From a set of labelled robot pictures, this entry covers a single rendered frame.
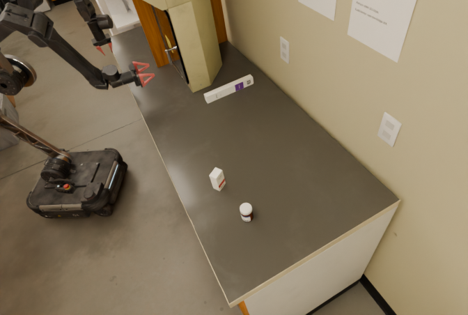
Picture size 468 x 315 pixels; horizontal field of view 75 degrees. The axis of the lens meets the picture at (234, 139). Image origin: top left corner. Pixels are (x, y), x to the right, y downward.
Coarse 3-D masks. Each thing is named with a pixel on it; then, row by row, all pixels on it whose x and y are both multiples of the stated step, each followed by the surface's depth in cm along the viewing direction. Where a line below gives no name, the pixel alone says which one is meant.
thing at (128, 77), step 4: (124, 72) 147; (128, 72) 146; (132, 72) 146; (120, 76) 145; (124, 76) 146; (128, 76) 146; (132, 76) 146; (124, 80) 146; (128, 80) 147; (132, 80) 148; (124, 84) 148; (136, 84) 148
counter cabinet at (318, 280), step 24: (384, 216) 113; (360, 240) 119; (312, 264) 108; (336, 264) 125; (360, 264) 147; (264, 288) 100; (288, 288) 114; (312, 288) 132; (336, 288) 157; (264, 312) 120; (288, 312) 140; (312, 312) 168
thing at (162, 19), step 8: (160, 16) 150; (168, 16) 136; (160, 24) 161; (168, 24) 141; (168, 32) 150; (168, 48) 172; (176, 48) 148; (176, 56) 158; (176, 64) 169; (184, 72) 158
